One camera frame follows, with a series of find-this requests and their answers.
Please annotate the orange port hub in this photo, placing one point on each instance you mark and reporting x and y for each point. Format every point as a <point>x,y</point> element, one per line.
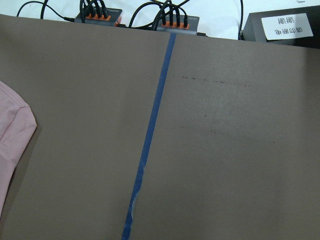
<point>96,12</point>
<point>174,19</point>

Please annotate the blue tape grid lines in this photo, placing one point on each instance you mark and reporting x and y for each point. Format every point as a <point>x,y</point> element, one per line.
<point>148,137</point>

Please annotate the brown paper table cover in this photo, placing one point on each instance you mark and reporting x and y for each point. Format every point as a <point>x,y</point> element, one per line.
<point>235,153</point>

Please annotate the right orange port hub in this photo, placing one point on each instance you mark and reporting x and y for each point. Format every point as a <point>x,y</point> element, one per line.
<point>174,19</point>

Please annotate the left orange port hub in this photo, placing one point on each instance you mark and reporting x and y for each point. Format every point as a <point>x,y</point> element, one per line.
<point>96,12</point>

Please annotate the black box with label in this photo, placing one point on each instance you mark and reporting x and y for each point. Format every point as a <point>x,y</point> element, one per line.
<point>295,27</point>

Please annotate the pink Snoopy t-shirt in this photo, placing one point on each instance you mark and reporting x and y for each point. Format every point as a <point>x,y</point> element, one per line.
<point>17,125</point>

